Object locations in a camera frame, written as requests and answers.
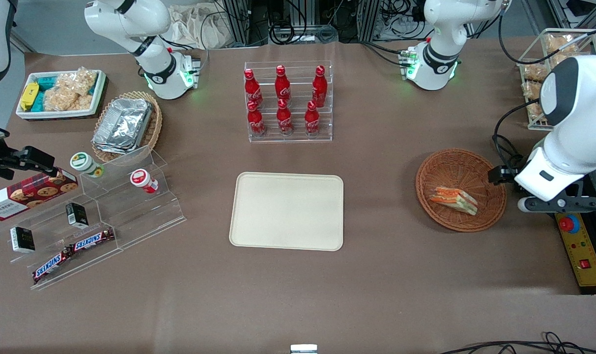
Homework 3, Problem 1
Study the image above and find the triangle sandwich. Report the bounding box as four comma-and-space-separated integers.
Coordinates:
428, 185, 479, 216

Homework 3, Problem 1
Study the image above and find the round brown wicker basket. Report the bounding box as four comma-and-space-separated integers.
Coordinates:
415, 148, 508, 233

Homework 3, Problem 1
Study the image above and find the oval tan wicker basket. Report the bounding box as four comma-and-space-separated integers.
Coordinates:
91, 90, 164, 164

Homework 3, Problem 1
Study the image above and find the cream plastic tray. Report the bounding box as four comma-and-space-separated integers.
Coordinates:
228, 172, 344, 252

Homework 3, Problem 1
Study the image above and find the red Walkers cookie box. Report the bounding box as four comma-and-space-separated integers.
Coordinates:
0, 168, 79, 222

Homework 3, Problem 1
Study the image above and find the white rectangular snack bin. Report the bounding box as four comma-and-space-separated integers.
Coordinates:
15, 69, 107, 121

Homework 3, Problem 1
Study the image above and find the white cup with green lid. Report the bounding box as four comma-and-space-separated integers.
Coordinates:
70, 152, 105, 179

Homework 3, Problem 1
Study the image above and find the yellow snack packet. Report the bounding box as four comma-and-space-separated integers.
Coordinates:
20, 82, 39, 112

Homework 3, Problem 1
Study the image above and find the small black carton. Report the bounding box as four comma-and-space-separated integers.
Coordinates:
9, 226, 36, 254
65, 202, 89, 229

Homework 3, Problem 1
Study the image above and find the teal snack packet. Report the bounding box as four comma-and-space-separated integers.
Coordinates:
34, 76, 58, 112

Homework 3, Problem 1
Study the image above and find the clear bag of rice crackers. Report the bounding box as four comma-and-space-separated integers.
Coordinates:
42, 67, 98, 112

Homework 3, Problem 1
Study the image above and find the stack of aluminium foil trays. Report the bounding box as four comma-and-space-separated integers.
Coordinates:
92, 98, 154, 156

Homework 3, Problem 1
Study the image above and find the Snickers chocolate bar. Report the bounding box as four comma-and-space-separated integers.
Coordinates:
32, 248, 74, 285
70, 227, 116, 253

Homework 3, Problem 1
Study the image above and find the white cup with red lid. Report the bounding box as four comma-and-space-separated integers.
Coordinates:
130, 168, 159, 194

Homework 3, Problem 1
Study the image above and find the clear acrylic stepped display stand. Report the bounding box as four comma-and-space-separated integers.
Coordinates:
0, 147, 187, 292

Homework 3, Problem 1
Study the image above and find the yellow control panel box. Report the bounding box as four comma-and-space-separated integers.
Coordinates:
554, 212, 596, 289

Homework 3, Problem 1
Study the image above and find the clear acrylic bread case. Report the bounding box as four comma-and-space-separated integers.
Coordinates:
517, 28, 596, 131

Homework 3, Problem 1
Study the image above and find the red Coca-Cola bottle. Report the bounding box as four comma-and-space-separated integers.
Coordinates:
276, 98, 295, 136
274, 64, 292, 105
243, 68, 263, 108
304, 100, 321, 136
311, 64, 328, 108
247, 100, 266, 138

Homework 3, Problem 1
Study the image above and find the clear acrylic bottle rack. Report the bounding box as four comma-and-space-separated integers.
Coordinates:
243, 60, 334, 144

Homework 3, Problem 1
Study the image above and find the beige cloth bag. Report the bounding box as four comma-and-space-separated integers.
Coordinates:
167, 2, 230, 50

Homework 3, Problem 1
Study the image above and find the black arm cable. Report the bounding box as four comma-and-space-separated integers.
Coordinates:
491, 97, 545, 170

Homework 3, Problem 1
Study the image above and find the black cable bundle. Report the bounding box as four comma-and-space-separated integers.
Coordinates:
439, 331, 596, 354

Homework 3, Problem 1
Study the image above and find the aluminium frame rack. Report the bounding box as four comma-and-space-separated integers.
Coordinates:
218, 0, 428, 47

